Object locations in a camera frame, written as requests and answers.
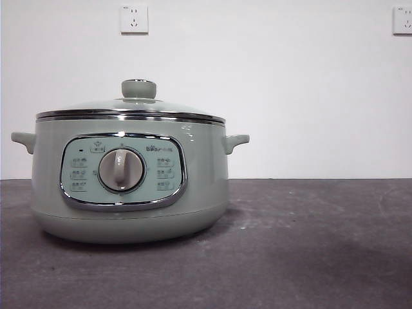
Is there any glass lid with green knob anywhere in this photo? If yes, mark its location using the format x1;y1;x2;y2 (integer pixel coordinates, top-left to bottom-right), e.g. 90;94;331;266
35;78;226;125

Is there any pale green electric cooking pot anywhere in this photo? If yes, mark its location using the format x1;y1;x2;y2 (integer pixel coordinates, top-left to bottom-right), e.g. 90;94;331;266
10;115;250;245

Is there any white wall power outlet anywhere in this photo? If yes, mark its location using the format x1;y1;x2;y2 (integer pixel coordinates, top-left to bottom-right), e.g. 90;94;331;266
120;5;150;35
391;5;412;36

